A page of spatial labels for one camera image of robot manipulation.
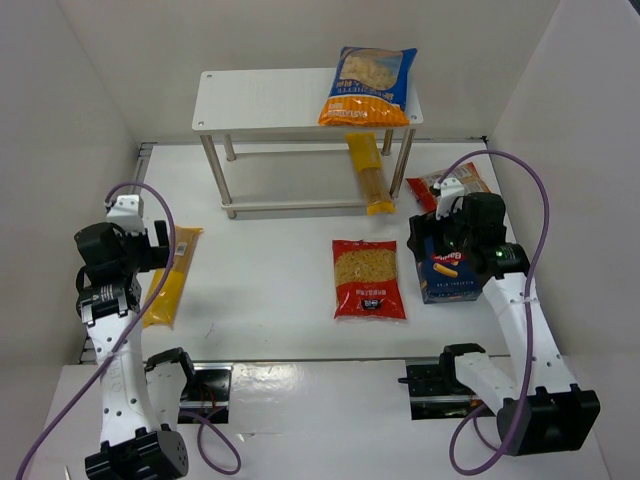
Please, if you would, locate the red fusilli pasta bag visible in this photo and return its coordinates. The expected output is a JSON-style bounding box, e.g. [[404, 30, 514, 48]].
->
[[332, 240, 406, 321]]

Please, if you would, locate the white two-tier metal shelf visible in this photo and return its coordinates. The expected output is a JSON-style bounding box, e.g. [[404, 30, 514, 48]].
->
[[191, 66, 424, 220]]

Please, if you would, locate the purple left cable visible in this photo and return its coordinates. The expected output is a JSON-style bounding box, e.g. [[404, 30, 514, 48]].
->
[[14, 181, 242, 480]]

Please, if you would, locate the yellow spaghetti bag clear window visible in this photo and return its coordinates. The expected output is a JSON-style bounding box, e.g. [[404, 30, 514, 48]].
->
[[346, 133, 396, 215]]

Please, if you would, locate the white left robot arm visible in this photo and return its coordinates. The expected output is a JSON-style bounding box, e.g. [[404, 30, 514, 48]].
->
[[74, 220, 189, 479]]

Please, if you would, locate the red macaroni bag with labels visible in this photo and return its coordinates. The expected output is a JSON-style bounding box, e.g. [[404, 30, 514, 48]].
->
[[406, 162, 491, 213]]

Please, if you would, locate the blue orange pasta bag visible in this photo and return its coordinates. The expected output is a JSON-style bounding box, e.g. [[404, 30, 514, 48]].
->
[[318, 46, 417, 127]]

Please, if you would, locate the yellow spaghetti bag with barcode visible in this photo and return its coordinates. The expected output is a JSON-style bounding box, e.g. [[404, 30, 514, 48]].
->
[[142, 226, 203, 328]]

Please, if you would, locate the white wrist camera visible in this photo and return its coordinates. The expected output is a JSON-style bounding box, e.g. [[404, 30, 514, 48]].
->
[[106, 194, 145, 234], [432, 177, 465, 220]]

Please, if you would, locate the blue Barilla rigatoni box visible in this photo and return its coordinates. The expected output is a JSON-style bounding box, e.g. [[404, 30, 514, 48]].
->
[[416, 238, 481, 304]]

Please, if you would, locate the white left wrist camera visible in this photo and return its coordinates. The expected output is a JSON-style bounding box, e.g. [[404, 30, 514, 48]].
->
[[106, 194, 145, 234]]

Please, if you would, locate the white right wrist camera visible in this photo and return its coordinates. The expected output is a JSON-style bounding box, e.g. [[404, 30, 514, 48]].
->
[[432, 177, 465, 220]]

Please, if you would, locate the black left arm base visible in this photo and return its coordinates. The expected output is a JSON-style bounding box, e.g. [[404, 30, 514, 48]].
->
[[144, 347, 232, 430]]

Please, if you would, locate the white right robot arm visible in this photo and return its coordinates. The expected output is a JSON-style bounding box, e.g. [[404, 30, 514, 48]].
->
[[407, 193, 601, 456]]

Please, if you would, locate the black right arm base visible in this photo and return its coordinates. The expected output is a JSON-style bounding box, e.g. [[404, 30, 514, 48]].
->
[[397, 360, 482, 421]]

